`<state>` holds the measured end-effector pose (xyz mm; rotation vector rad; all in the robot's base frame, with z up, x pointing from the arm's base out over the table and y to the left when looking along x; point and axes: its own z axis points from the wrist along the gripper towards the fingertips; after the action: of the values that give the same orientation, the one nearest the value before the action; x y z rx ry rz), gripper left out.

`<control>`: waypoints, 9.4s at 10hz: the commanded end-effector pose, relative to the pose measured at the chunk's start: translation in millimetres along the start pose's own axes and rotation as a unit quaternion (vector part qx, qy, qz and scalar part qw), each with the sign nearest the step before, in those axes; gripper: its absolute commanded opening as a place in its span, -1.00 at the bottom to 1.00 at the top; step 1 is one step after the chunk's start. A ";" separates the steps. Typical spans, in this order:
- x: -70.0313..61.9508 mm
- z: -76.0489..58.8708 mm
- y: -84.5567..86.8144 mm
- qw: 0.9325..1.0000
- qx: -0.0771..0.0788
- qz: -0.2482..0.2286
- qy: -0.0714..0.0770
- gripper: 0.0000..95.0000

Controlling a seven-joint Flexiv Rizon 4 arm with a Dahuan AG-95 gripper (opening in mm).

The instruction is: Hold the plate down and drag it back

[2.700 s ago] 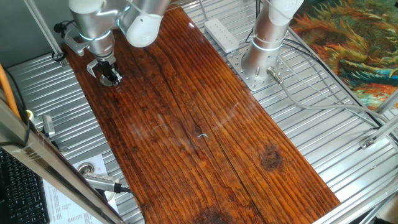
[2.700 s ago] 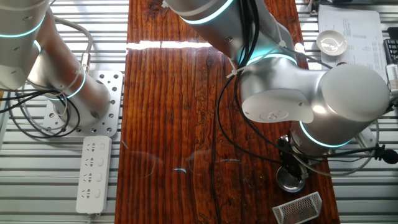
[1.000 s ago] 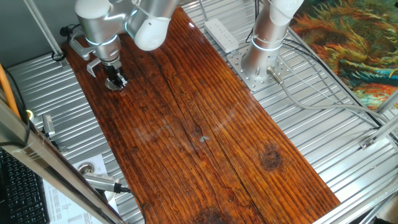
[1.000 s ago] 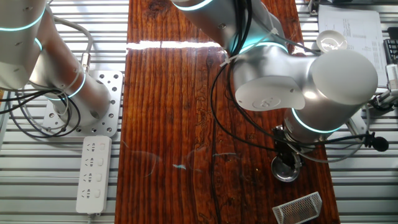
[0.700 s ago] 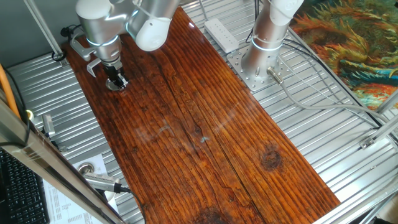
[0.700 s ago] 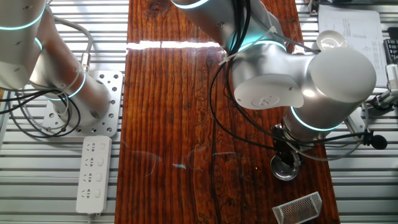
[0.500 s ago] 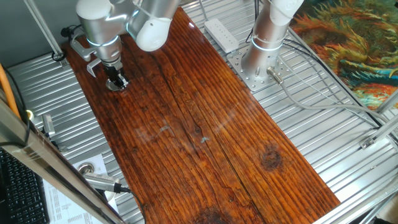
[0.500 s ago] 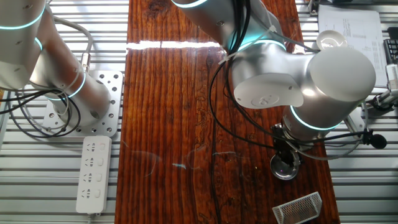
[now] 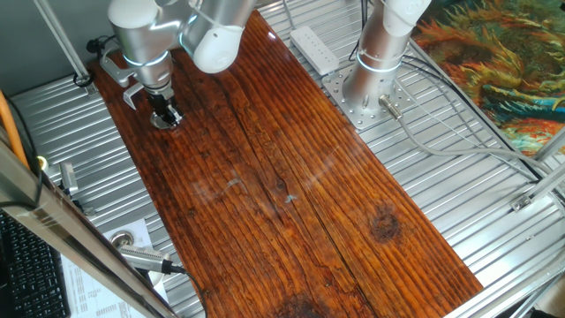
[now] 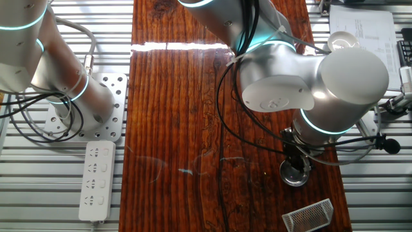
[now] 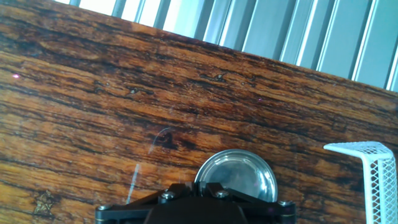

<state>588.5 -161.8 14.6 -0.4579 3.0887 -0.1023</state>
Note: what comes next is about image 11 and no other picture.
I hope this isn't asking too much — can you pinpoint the small round steel plate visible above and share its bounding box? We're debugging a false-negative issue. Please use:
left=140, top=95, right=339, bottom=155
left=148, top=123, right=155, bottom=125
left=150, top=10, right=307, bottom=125
left=194, top=149, right=279, bottom=203

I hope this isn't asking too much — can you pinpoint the brown wooden board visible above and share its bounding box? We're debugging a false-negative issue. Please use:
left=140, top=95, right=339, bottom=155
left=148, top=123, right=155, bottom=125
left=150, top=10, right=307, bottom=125
left=0, top=0, right=398, bottom=224

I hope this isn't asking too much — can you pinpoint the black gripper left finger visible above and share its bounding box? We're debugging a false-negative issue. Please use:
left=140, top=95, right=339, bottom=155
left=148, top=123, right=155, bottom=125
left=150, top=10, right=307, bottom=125
left=95, top=182, right=196, bottom=224

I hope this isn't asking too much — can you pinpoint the white mesh basket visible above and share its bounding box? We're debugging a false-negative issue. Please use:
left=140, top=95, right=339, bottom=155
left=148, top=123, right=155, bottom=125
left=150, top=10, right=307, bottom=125
left=323, top=141, right=398, bottom=224

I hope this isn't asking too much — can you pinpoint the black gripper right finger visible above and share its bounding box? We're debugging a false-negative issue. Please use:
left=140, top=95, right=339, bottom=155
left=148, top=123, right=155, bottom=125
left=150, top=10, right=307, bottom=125
left=196, top=182, right=296, bottom=224

